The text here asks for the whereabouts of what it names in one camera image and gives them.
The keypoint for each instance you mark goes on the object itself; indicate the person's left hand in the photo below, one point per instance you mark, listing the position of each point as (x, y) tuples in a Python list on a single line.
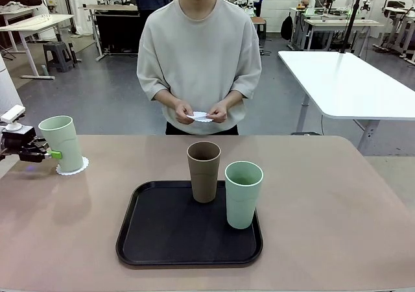
[(220, 112)]

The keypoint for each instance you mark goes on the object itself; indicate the black backpack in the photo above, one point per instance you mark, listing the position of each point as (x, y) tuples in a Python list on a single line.
[(287, 27)]

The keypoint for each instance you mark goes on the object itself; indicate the person in beige shirt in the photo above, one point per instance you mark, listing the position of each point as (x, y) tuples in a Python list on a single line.
[(201, 61)]

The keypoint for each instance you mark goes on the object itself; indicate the grey plastic step stool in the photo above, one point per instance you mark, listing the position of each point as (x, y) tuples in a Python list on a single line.
[(58, 56)]

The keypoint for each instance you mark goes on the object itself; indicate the desk with black panel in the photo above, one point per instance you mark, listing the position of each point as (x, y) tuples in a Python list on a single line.
[(116, 29)]

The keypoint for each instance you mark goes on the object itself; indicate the person's right forearm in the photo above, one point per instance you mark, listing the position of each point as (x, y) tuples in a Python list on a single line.
[(165, 97)]

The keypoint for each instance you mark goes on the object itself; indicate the black tripod pole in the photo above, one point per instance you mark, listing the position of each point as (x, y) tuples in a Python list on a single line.
[(351, 19)]

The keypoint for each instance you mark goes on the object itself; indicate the large white table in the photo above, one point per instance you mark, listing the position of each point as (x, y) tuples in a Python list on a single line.
[(343, 84)]

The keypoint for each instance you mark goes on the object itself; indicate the black plastic tray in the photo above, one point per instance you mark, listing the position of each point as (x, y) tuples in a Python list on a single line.
[(181, 233)]

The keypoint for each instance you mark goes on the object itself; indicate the small wooden stool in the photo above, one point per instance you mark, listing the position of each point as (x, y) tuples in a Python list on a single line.
[(259, 26)]

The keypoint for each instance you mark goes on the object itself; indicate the person's right hand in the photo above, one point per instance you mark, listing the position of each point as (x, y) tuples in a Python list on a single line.
[(184, 110)]

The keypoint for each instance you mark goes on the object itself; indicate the tall brown plastic cup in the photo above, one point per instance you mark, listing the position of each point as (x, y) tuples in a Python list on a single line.
[(204, 181)]

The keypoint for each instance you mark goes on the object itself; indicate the person's left forearm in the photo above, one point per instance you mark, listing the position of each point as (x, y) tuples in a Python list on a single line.
[(234, 98)]

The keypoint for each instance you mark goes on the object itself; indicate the white desk with metal legs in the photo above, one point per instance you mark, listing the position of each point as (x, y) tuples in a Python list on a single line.
[(35, 26), (340, 24)]

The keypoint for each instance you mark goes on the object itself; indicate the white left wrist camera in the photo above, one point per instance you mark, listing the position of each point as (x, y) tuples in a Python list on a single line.
[(13, 114)]

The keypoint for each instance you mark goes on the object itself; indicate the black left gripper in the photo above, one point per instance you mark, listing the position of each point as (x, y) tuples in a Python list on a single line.
[(16, 141)]

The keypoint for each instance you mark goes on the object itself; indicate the tall green plastic cup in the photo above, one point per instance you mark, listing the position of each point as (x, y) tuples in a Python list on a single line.
[(241, 204), (63, 142)]

